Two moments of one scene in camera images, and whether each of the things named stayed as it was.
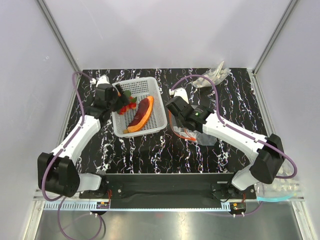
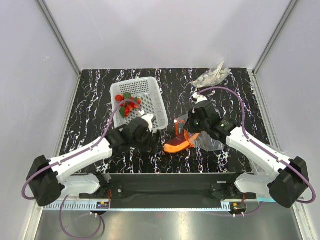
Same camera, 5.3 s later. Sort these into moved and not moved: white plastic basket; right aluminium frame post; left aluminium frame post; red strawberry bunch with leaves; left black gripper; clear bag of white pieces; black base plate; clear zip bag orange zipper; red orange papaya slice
Moved: red orange papaya slice; left black gripper; clear zip bag orange zipper
Not moved: white plastic basket; black base plate; left aluminium frame post; red strawberry bunch with leaves; right aluminium frame post; clear bag of white pieces
